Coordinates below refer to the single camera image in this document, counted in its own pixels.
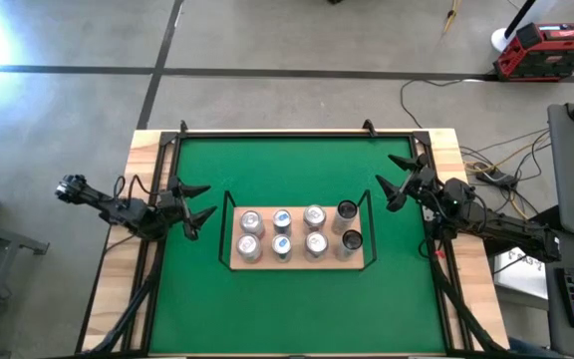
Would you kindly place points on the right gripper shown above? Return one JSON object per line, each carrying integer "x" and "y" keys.
{"x": 424, "y": 182}

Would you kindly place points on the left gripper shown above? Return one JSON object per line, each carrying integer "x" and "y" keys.
{"x": 172, "y": 207}

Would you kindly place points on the silver can red print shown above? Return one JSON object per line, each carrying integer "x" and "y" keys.
{"x": 315, "y": 244}
{"x": 248, "y": 247}
{"x": 314, "y": 218}
{"x": 251, "y": 222}

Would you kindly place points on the slim white can dark top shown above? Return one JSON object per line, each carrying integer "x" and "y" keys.
{"x": 344, "y": 219}
{"x": 348, "y": 248}

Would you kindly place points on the dark can blue tab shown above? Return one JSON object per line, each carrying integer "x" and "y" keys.
{"x": 281, "y": 247}

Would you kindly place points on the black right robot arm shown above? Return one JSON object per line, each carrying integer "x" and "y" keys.
{"x": 506, "y": 232}

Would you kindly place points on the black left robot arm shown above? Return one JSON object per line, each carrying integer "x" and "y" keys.
{"x": 97, "y": 202}

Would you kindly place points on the black power strip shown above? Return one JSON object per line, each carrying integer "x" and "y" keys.
{"x": 498, "y": 177}

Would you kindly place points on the green table mat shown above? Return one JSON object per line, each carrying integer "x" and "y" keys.
{"x": 267, "y": 309}

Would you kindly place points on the white paper sign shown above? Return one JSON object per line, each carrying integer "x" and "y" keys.
{"x": 521, "y": 279}

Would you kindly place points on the white black tower fan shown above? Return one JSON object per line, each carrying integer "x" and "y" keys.
{"x": 502, "y": 40}

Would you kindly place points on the red black tool case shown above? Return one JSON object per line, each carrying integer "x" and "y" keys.
{"x": 546, "y": 52}

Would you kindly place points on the dark grey desk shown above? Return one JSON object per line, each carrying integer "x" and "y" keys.
{"x": 551, "y": 319}

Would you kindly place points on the person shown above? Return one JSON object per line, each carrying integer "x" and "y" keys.
{"x": 526, "y": 346}

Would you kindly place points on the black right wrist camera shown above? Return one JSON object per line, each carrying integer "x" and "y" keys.
{"x": 456, "y": 194}

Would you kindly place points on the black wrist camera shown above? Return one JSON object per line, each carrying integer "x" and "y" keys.
{"x": 130, "y": 212}
{"x": 456, "y": 194}

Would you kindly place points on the black frame clamp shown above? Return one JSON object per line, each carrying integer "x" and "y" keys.
{"x": 184, "y": 127}
{"x": 369, "y": 127}

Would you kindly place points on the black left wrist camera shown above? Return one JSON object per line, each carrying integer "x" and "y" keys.
{"x": 130, "y": 212}

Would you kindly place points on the black table frame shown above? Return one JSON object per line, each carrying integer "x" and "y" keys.
{"x": 292, "y": 134}

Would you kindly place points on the black diagonal frame strut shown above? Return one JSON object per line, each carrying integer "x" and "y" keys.
{"x": 132, "y": 304}
{"x": 466, "y": 314}

